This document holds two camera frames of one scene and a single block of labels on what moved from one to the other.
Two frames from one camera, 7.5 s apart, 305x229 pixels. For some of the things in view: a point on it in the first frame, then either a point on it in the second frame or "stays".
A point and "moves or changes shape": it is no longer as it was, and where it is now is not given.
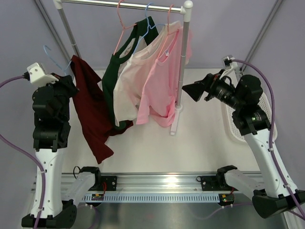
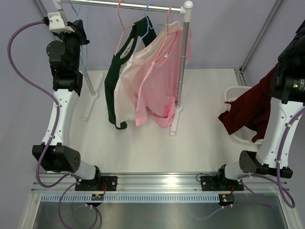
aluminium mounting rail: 147,182 stays
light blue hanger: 147,28 stays
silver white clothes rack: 186,10 stays
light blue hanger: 54,61 moves or changes shape
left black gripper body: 62,88 to 74,39
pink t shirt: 158,99 stays
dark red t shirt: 95,114 moves or changes shape
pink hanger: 123,27 stays
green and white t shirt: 144,32 stays
